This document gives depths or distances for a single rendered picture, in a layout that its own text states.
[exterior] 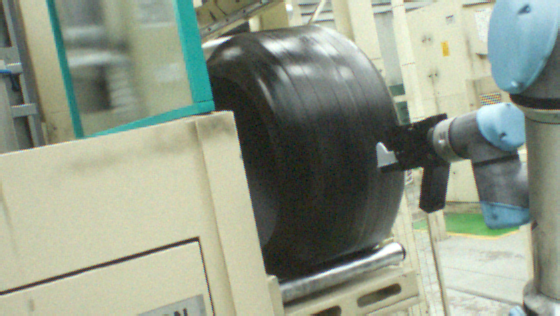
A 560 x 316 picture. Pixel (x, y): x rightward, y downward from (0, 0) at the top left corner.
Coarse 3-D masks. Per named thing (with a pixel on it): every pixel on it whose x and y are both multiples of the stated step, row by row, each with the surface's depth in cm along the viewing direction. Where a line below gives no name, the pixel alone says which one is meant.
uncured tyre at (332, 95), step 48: (240, 48) 146; (288, 48) 141; (336, 48) 145; (240, 96) 179; (288, 96) 134; (336, 96) 137; (384, 96) 142; (240, 144) 184; (288, 144) 133; (336, 144) 134; (384, 144) 140; (288, 192) 136; (336, 192) 135; (384, 192) 142; (288, 240) 141; (336, 240) 141
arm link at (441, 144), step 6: (444, 120) 118; (450, 120) 116; (438, 126) 118; (444, 126) 116; (438, 132) 117; (444, 132) 116; (438, 138) 117; (444, 138) 116; (438, 144) 117; (444, 144) 116; (438, 150) 117; (444, 150) 117; (450, 150) 115; (444, 156) 117; (450, 156) 116; (456, 156) 116
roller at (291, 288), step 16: (352, 256) 151; (368, 256) 152; (384, 256) 153; (400, 256) 155; (304, 272) 146; (320, 272) 146; (336, 272) 147; (352, 272) 149; (368, 272) 152; (288, 288) 141; (304, 288) 143; (320, 288) 145
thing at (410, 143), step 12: (420, 120) 125; (432, 120) 120; (396, 132) 128; (408, 132) 125; (420, 132) 123; (432, 132) 119; (396, 144) 128; (408, 144) 124; (420, 144) 124; (432, 144) 119; (396, 156) 129; (408, 156) 125; (420, 156) 125; (432, 156) 120; (408, 168) 126
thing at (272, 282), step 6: (270, 276) 136; (270, 282) 135; (276, 282) 136; (270, 288) 135; (276, 288) 136; (270, 294) 135; (276, 294) 135; (276, 300) 135; (276, 306) 135; (282, 306) 136; (276, 312) 135; (282, 312) 136
